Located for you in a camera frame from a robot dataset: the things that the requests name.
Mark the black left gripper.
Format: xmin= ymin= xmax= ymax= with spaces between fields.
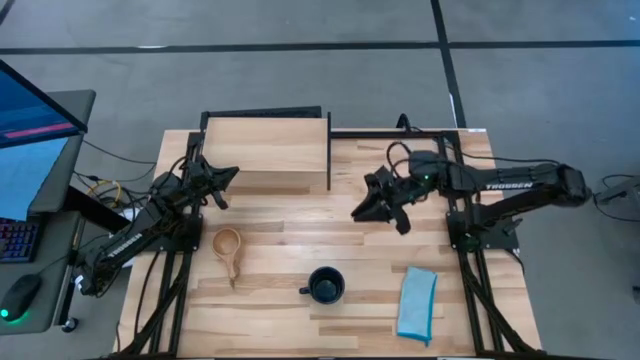
xmin=187 ymin=166 xmax=241 ymax=211

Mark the wooden cup with handle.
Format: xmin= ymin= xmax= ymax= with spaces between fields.
xmin=211 ymin=227 xmax=243 ymax=290

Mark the black cable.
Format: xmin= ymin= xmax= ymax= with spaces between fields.
xmin=396 ymin=112 xmax=562 ymax=167
xmin=81 ymin=139 xmax=159 ymax=166

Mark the light blue cloth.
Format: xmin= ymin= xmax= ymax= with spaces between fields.
xmin=396 ymin=265 xmax=439 ymax=347

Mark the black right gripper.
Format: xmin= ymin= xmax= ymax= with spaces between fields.
xmin=350 ymin=166 xmax=422 ymax=237

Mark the black computer mouse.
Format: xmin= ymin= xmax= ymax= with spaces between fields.
xmin=0 ymin=273 xmax=43 ymax=323

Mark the computer monitor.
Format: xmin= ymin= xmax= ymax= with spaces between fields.
xmin=0 ymin=58 xmax=90 ymax=224

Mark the yellow cable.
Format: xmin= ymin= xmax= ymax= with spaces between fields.
xmin=87 ymin=178 xmax=123 ymax=209

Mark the grey desk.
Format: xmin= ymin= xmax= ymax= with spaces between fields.
xmin=0 ymin=89 xmax=97 ymax=336

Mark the wooden shelf with black frame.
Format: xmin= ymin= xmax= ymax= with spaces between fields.
xmin=199 ymin=105 xmax=334 ymax=192

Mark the dark blue enamel mug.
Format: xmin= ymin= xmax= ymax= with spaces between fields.
xmin=298 ymin=265 xmax=346 ymax=305

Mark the backlit keyboard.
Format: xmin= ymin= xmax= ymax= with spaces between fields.
xmin=0 ymin=217 xmax=41 ymax=264

